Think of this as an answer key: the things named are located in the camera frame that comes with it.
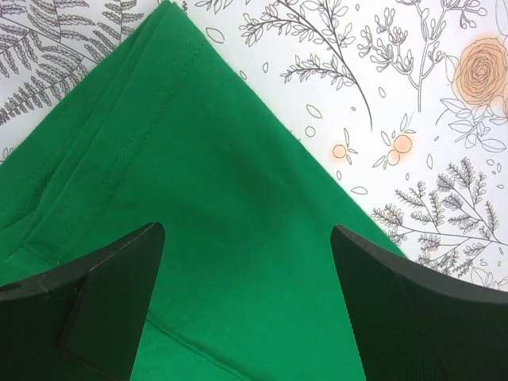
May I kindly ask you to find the green t-shirt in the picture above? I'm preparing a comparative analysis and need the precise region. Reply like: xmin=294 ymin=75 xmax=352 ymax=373
xmin=1 ymin=2 xmax=392 ymax=380

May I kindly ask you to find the floral tablecloth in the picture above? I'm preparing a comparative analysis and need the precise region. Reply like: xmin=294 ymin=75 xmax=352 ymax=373
xmin=0 ymin=0 xmax=508 ymax=294

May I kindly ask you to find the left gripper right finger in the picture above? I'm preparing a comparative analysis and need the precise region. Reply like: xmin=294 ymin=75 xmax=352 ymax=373
xmin=330 ymin=225 xmax=507 ymax=380

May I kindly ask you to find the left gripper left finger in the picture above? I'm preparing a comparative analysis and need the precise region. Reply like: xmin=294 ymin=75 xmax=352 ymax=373
xmin=1 ymin=223 xmax=165 ymax=381

